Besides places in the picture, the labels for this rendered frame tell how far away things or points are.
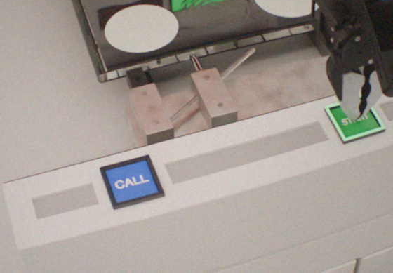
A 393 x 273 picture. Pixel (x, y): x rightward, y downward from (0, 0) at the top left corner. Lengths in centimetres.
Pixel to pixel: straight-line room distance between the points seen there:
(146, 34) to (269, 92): 19
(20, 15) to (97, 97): 24
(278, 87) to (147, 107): 18
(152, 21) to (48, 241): 42
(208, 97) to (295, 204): 19
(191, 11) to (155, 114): 21
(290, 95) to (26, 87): 38
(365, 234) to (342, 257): 5
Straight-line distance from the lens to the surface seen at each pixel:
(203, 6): 119
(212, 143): 93
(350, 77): 88
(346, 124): 95
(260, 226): 95
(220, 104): 104
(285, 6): 119
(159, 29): 116
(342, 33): 84
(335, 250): 108
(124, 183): 89
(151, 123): 102
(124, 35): 115
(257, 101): 108
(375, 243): 111
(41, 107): 119
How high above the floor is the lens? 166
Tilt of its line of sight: 47 degrees down
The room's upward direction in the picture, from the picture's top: 3 degrees counter-clockwise
